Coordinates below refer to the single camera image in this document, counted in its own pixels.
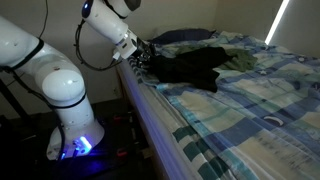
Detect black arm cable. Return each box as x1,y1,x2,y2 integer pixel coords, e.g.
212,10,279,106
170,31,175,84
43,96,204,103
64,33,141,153
0,18,123,161

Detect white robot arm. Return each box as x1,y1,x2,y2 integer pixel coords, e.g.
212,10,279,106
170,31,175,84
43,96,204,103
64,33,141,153
0,0,152,160

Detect dark blue pillow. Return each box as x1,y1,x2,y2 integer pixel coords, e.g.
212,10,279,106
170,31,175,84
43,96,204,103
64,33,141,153
150,28,214,45

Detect olive green garment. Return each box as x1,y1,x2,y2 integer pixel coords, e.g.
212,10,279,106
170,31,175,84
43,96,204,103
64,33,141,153
177,47,257,72

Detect blue plaid bed sheet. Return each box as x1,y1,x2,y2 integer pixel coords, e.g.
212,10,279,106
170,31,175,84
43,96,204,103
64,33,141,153
128,31,320,180

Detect black trousers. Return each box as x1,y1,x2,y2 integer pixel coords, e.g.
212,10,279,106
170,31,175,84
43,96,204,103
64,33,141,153
148,47,232,93

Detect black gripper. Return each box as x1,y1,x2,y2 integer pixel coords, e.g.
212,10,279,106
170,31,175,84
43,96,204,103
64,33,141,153
134,39,154,65

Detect white bed frame rail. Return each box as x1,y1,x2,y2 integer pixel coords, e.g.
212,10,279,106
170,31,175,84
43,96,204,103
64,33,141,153
116,60,197,180

